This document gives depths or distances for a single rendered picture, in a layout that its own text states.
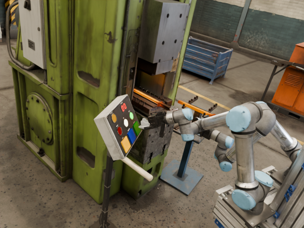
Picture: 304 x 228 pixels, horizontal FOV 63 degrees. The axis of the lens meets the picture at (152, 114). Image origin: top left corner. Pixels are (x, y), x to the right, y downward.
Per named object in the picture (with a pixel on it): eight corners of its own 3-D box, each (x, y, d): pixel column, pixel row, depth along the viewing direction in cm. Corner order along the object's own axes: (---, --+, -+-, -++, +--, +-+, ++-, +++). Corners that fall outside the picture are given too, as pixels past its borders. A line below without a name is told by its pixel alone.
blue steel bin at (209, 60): (225, 77, 617) (234, 48, 582) (212, 84, 558) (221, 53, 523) (183, 62, 672) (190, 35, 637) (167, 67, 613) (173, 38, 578)
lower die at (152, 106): (163, 109, 214) (165, 101, 210) (148, 116, 200) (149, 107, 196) (129, 91, 236) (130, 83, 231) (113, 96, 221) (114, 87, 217)
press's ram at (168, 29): (183, 57, 202) (195, 4, 183) (153, 63, 175) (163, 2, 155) (145, 43, 224) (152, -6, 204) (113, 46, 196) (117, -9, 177)
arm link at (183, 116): (192, 122, 146) (188, 108, 145) (174, 125, 150) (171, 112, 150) (194, 120, 153) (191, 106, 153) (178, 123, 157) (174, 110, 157)
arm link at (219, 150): (215, 163, 175) (219, 150, 170) (211, 153, 185) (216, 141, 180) (225, 164, 176) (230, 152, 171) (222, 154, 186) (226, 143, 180)
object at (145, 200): (176, 191, 259) (177, 190, 258) (138, 224, 218) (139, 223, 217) (148, 170, 279) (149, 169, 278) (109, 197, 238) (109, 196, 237)
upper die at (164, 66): (171, 70, 197) (173, 59, 192) (155, 75, 183) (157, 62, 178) (133, 54, 218) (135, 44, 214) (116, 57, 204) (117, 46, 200)
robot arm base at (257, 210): (267, 209, 146) (273, 197, 141) (251, 219, 138) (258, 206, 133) (246, 191, 156) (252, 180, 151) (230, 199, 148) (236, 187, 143)
